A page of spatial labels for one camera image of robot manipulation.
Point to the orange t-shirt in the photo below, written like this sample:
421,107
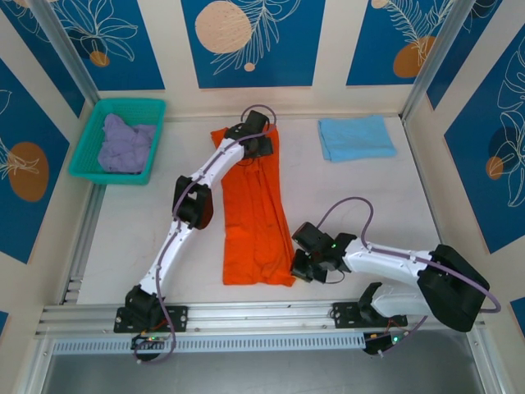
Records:
250,230

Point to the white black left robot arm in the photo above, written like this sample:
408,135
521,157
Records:
213,168

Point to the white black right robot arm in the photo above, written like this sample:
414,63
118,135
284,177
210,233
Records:
385,262

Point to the light blue folded t-shirt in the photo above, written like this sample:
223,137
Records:
354,137

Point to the teal plastic basket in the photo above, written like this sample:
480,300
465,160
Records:
131,107

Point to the purple crumpled t-shirt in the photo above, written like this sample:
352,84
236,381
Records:
123,143

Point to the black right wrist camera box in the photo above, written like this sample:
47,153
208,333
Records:
311,238

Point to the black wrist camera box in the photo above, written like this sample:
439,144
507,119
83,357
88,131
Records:
311,238
256,120

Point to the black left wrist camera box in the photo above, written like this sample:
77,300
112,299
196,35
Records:
256,120

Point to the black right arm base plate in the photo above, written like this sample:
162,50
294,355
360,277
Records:
344,314

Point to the aluminium mounting rail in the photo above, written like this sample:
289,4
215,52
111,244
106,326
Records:
254,314

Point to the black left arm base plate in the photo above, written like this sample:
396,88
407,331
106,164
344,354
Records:
176,318

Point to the aluminium side rail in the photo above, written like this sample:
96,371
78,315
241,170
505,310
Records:
84,242

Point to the aluminium frame post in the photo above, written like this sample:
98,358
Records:
439,49
65,45

